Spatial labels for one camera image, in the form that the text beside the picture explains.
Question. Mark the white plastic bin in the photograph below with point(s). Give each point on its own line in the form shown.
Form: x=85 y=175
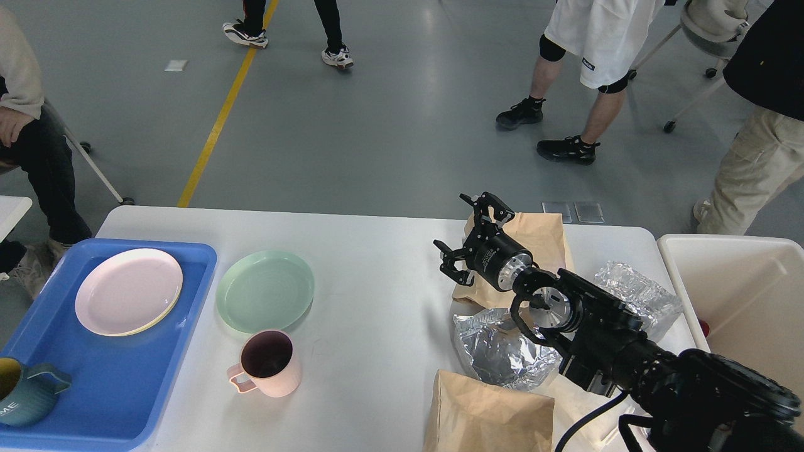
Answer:
x=750 y=292

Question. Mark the crumpled foil large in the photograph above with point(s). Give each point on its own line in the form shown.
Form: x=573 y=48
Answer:
x=492 y=349

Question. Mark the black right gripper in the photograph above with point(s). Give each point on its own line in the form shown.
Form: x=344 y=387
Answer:
x=488 y=251

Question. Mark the brown paper bag near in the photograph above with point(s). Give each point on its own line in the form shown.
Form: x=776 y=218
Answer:
x=469 y=415

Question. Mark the brown paper bag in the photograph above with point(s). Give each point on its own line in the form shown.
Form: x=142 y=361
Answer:
x=469 y=415
x=543 y=234

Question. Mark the teal mug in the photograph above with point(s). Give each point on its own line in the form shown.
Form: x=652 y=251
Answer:
x=29 y=393

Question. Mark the white side table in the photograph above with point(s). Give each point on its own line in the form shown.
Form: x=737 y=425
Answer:
x=12 y=210

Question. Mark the small red object in bin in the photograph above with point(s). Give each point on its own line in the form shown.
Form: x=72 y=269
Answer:
x=705 y=328

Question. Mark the pink plate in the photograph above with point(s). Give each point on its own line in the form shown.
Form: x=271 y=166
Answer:
x=129 y=292

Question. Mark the blue plastic tray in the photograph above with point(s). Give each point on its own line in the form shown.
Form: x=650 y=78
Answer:
x=120 y=385

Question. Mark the green plate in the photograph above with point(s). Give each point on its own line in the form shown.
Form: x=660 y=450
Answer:
x=270 y=289

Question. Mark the brown paper bag far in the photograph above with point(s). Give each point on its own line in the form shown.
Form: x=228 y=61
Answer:
x=543 y=234

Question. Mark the seated person at left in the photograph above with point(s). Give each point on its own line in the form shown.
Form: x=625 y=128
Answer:
x=32 y=140

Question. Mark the person in beige trousers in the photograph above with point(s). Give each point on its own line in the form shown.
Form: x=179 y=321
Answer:
x=766 y=154

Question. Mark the pink ribbed mug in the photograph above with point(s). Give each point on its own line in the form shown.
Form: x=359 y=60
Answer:
x=268 y=362

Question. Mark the person in white shorts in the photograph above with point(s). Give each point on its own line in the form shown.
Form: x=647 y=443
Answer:
x=607 y=36

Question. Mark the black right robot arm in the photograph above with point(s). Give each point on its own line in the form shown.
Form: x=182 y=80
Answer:
x=694 y=401

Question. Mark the person in black trousers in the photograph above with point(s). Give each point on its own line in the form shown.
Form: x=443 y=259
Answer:
x=250 y=31

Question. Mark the crumpled foil small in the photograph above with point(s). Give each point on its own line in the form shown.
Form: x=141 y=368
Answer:
x=656 y=306

